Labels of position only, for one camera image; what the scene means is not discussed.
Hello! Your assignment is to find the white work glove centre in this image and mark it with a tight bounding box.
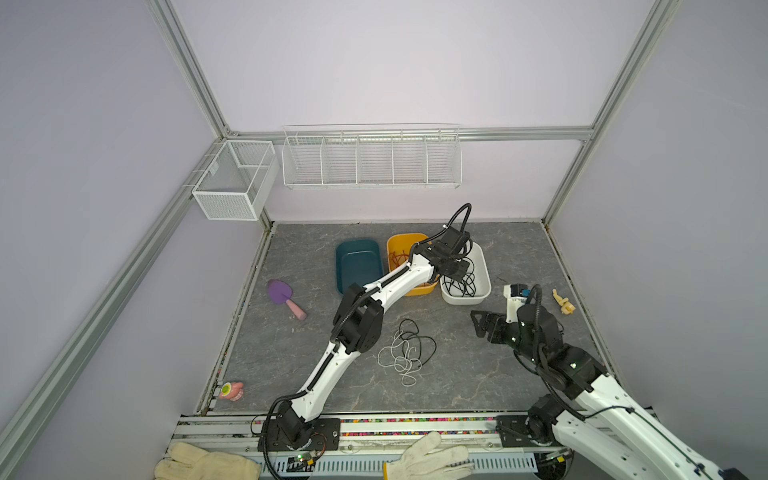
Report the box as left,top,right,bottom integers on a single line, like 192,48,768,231
382,432,474,480

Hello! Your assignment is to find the teal plastic bin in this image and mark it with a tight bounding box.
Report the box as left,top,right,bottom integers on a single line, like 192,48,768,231
335,239,384,294

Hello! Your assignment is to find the pink green toy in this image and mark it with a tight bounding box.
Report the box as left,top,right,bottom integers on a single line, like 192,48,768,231
218,382,244,402

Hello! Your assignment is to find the yellow plastic bin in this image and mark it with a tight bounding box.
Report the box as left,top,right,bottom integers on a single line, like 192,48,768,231
387,233,437,297

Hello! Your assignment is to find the white plastic bin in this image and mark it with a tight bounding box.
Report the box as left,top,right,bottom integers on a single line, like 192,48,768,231
439,244,492,306

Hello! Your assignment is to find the small white mesh basket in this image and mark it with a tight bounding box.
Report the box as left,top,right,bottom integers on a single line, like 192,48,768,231
192,140,279,221

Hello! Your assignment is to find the cable bundle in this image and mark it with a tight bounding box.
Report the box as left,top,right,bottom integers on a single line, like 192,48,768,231
376,317,439,388

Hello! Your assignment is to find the cream work glove left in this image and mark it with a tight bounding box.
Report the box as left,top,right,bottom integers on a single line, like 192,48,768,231
154,442,262,480

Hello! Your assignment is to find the black cable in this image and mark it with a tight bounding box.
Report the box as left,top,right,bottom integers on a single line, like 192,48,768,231
446,257,481,299

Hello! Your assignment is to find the long white wire basket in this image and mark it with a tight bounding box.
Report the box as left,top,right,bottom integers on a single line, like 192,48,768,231
282,123,463,188

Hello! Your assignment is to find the red cable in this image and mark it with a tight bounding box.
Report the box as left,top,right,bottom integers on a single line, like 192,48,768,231
388,242,415,272

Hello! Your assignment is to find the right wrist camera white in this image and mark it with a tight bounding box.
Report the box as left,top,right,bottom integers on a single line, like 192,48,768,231
503,283,530,324

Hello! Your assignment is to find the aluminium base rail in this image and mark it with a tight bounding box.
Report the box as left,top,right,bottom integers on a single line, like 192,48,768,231
170,409,577,457

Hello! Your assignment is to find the beige toy figure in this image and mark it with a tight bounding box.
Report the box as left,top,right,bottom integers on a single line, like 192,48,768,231
552,289,576,316

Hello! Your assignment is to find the purple pink scoop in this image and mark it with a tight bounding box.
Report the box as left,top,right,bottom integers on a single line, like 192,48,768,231
267,279,307,321

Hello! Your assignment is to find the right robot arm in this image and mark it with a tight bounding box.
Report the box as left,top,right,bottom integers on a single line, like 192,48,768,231
470,284,745,479

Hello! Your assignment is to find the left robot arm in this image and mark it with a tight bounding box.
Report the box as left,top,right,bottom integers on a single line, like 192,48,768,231
259,202,473,453

